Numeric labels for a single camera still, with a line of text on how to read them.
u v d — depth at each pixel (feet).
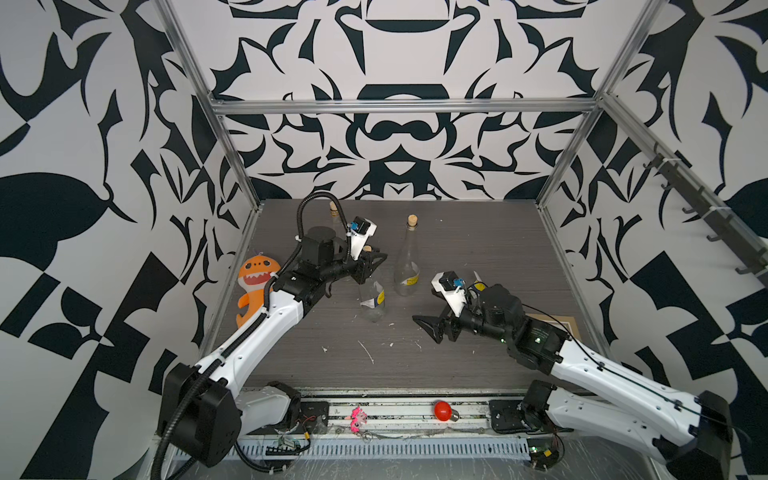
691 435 1.33
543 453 2.33
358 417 2.44
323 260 1.98
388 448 2.34
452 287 1.95
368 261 2.19
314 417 2.42
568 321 2.94
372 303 2.60
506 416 2.43
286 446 2.22
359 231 2.13
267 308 1.65
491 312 1.77
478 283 3.17
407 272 2.95
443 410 2.42
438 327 1.99
